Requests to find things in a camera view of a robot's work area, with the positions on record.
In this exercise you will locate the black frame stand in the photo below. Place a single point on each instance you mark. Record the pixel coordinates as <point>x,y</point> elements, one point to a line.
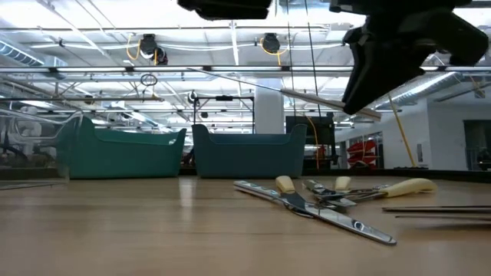
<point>224,98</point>

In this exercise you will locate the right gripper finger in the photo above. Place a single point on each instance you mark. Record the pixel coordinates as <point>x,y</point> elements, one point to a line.
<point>383,73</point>

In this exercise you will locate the white equipment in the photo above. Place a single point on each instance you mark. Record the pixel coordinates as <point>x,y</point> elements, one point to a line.
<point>27,130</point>

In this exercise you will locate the black table frame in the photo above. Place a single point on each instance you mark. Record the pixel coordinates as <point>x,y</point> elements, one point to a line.
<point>422,175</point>

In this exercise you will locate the red object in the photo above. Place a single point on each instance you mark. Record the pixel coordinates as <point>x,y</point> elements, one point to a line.
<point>362,153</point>

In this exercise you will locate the dark teal plastic bin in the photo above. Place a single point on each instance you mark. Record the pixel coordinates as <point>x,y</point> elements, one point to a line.
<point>249,157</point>

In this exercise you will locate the silver ceiling air duct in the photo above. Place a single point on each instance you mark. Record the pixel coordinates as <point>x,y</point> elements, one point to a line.
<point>422,90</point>
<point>19,53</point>

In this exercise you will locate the dark door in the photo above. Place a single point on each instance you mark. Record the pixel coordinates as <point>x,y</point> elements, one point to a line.
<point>477,142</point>

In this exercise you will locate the white column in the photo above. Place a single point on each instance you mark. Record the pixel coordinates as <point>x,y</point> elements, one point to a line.
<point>269,111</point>

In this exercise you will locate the light green plastic bin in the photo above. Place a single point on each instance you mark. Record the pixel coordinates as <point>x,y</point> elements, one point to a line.
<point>122,157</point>

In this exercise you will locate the clear plastic bin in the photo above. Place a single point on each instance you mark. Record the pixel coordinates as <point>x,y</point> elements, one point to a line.
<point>74,126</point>

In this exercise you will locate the black equipment cart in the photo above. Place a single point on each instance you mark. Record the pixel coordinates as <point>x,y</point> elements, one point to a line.
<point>326,134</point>

